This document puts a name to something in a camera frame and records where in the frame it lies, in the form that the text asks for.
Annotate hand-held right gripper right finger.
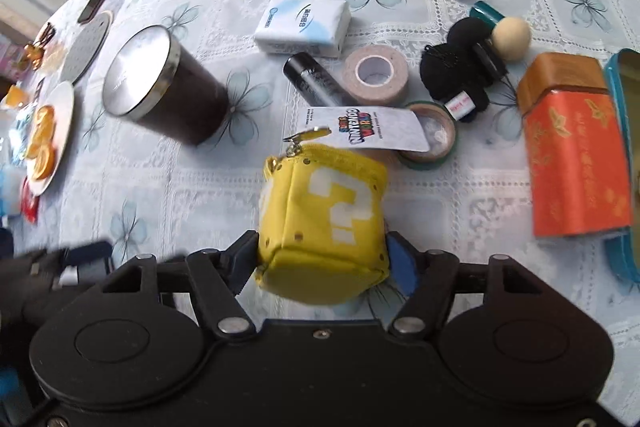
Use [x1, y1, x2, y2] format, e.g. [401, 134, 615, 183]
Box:
[387, 231, 546, 339]

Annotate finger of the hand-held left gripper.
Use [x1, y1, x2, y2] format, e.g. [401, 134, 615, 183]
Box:
[60, 241, 117, 289]

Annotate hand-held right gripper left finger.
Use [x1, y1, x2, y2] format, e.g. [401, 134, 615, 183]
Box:
[102, 231, 260, 339]

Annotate yellow question mark pouch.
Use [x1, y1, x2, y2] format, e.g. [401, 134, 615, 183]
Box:
[252, 127, 391, 305]

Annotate green tape roll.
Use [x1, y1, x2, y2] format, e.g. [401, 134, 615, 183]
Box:
[397, 102, 458, 170]

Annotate beige tape roll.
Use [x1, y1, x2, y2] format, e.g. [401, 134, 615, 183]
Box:
[344, 46, 410, 105]

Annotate black cylindrical tube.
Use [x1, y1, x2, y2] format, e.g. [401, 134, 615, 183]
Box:
[283, 53, 357, 108]

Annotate small black plush toy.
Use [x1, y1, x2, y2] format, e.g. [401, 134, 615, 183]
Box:
[419, 42, 510, 124]

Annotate white tissue packet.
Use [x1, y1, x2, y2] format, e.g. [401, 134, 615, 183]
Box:
[253, 0, 351, 58]

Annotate black round puff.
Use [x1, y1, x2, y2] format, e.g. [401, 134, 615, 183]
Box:
[447, 18, 493, 58]

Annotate teal makeup sponge brush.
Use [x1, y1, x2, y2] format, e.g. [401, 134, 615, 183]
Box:
[469, 0, 532, 64]

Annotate teal gold metal tray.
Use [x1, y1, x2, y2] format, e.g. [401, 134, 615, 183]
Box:
[602, 48, 640, 283]

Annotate small red object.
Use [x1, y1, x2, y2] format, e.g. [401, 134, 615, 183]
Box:
[20, 179, 41, 224]

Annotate person's blue trouser leg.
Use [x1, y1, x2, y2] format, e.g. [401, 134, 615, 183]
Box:
[0, 367, 21, 413]

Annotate orange slices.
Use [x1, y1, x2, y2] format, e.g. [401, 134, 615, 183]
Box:
[25, 104, 57, 180]

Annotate white plate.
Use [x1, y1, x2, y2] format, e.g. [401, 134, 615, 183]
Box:
[25, 80, 76, 196]

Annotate brown canister silver lid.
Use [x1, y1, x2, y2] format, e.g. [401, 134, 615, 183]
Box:
[101, 25, 231, 146]

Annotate orange tea tin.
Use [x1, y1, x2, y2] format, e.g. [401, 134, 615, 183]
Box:
[516, 52, 633, 239]

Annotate grey round trivet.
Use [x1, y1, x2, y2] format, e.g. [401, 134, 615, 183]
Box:
[62, 10, 113, 84]

